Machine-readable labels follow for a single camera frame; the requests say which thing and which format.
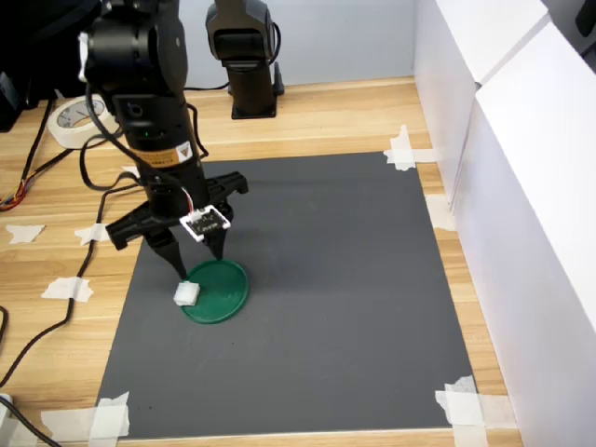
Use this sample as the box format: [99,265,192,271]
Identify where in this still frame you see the small white plastic terminal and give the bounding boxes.
[172,280,202,308]

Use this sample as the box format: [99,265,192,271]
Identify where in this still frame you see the round green lid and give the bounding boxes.
[179,258,251,326]

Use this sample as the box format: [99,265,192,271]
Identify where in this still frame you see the white masking tape roll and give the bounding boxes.
[47,95,123,150]

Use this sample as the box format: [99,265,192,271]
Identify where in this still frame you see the dark grey mat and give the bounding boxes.
[95,151,479,441]

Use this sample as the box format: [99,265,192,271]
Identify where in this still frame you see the black box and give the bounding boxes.
[0,69,23,133]

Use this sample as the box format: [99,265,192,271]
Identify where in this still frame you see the black bag with white print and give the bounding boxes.
[0,0,113,102]

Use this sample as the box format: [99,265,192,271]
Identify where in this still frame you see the white partition panel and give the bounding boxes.
[412,0,553,215]
[449,20,596,447]

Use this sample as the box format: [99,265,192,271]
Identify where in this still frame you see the black rounded object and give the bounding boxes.
[575,0,596,38]

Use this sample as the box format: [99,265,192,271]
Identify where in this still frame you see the white-framed camera circuit board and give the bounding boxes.
[179,203,233,244]

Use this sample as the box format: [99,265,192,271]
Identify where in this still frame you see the thick black camera cable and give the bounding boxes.
[0,78,192,388]

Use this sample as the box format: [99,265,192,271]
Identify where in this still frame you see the black sheathed multicolour wires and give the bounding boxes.
[0,95,56,204]
[0,146,75,213]

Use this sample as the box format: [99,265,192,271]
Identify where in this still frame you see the thin black cable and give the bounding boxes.
[184,82,232,158]

